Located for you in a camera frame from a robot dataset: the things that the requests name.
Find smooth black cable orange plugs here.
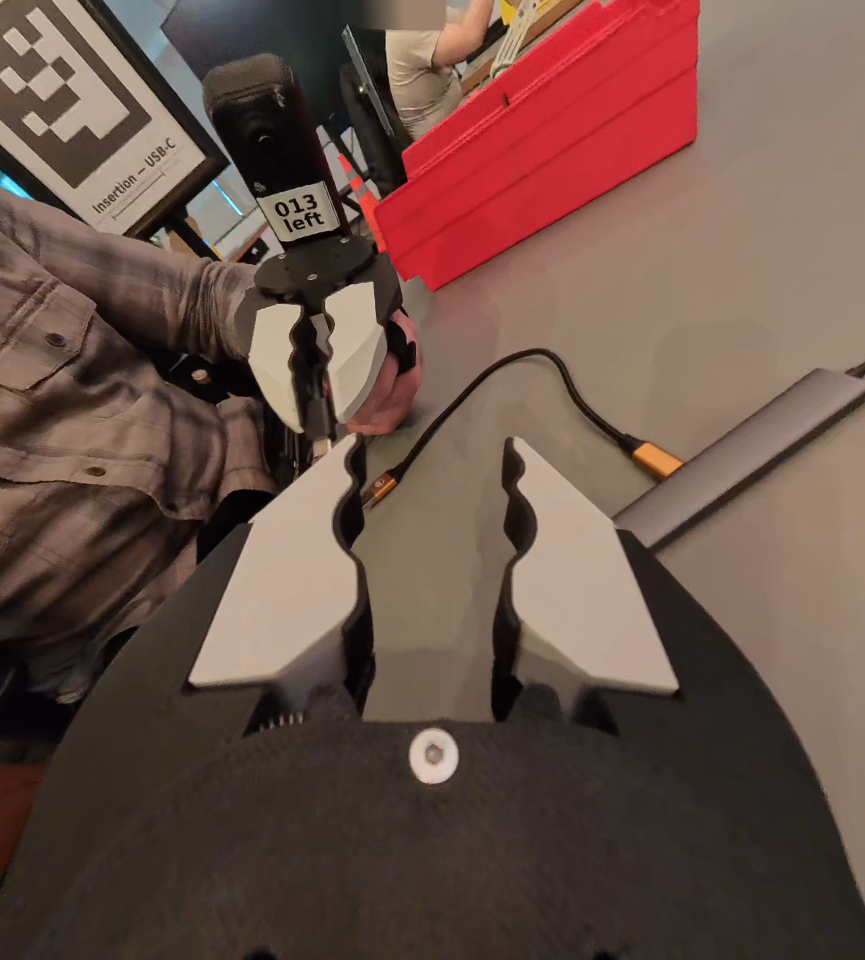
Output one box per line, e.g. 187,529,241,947
359,348,686,513

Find large framed marker sign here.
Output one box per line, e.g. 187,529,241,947
0,0,231,241

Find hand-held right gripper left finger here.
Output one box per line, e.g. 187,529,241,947
187,433,376,714

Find red plastic bin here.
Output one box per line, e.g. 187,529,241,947
374,0,701,292

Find grey usb hub with cable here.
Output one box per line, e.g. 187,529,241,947
612,339,865,550

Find black office chair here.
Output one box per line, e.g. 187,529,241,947
338,26,413,198

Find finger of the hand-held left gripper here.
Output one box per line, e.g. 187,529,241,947
247,302,308,436
322,283,390,426

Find person's left hand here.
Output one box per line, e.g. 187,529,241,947
346,309,425,438

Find orange striped traffic cone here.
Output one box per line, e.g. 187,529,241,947
337,153,389,255

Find white stand with acrylic arms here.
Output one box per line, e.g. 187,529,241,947
488,0,554,80

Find person's plaid shirt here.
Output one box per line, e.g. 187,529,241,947
0,168,280,702

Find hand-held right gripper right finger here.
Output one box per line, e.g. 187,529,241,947
491,437,681,723

